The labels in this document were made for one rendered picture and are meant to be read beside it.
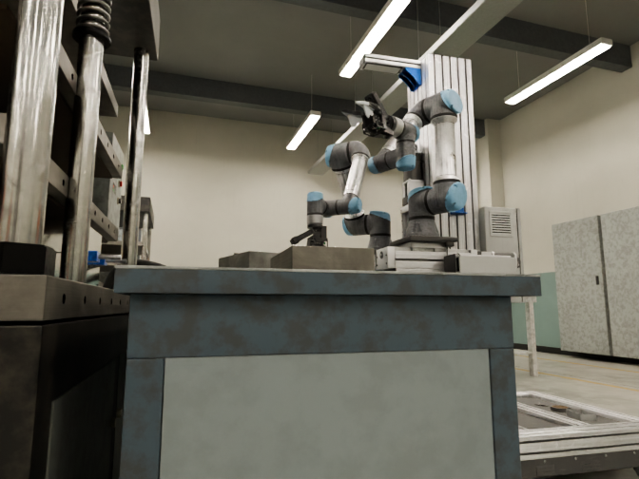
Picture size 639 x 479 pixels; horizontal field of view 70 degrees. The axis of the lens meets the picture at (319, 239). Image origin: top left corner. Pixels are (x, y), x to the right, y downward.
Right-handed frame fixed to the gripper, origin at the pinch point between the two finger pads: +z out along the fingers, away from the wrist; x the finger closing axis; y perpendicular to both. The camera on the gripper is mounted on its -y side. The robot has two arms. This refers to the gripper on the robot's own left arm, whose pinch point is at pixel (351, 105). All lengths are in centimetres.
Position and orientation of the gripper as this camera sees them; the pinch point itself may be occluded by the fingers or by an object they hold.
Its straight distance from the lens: 169.7
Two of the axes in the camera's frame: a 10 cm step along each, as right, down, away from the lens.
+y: 0.9, 9.6, -2.5
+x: -6.4, 2.5, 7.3
